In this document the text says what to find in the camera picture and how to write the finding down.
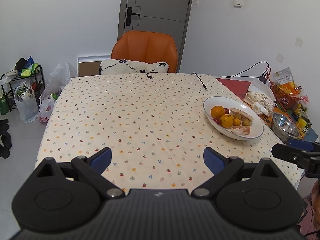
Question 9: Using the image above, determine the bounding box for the person's right hand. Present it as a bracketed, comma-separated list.
[311, 180, 320, 215]

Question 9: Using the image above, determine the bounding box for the brown longan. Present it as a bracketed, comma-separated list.
[234, 113, 242, 120]
[242, 118, 251, 126]

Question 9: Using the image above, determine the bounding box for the yellow tin can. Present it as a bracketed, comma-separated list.
[296, 115, 312, 137]

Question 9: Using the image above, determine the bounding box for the red table mat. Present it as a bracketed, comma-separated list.
[217, 78, 251, 100]

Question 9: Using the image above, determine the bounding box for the white plate with blue rim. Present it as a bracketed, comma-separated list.
[203, 96, 264, 140]

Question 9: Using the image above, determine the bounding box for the floral cream tablecloth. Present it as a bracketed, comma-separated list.
[34, 73, 306, 196]

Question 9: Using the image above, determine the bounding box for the black power cable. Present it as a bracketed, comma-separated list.
[221, 61, 270, 79]

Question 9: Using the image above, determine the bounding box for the white black-stitched cushion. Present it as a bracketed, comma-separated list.
[98, 59, 169, 75]

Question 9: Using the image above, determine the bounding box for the grey door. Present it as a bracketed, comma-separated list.
[118, 0, 191, 62]

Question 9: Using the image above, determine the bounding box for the small yellow kumquat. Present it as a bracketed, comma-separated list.
[233, 118, 241, 126]

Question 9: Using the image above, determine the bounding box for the stainless steel bowl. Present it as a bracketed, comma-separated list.
[271, 113, 300, 143]

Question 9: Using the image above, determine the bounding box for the orange leather chair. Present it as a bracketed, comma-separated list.
[111, 31, 178, 73]

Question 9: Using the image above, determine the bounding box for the nougat candy bag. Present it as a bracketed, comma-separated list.
[244, 79, 276, 117]

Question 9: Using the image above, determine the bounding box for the black metal shelf rack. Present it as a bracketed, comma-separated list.
[1, 64, 46, 111]

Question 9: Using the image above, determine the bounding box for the white framed board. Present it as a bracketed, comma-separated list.
[77, 55, 111, 77]

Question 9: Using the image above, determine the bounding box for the orange snack packet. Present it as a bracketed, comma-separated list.
[272, 67, 298, 95]

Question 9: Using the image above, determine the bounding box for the long pomelo segment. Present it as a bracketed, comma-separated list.
[229, 108, 254, 122]

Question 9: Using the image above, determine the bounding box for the white shopping bag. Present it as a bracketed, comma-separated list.
[14, 86, 39, 123]

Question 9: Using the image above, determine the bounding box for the short pomelo segment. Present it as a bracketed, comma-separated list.
[231, 125, 251, 136]

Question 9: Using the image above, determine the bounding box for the wall light switch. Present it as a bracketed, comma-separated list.
[234, 0, 243, 8]

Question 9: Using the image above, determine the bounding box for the black charger block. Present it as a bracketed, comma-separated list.
[258, 76, 267, 84]

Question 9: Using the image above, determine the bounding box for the black usb cable right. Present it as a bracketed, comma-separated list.
[192, 72, 208, 91]

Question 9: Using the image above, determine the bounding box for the clear plastic bag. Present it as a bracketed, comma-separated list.
[40, 61, 78, 101]

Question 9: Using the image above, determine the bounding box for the red white plastic bag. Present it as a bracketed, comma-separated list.
[39, 96, 55, 123]

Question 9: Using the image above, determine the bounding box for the large orange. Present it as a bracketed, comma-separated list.
[220, 114, 234, 129]
[210, 105, 225, 119]

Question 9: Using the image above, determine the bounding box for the black door handle lock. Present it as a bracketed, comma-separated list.
[125, 7, 140, 26]

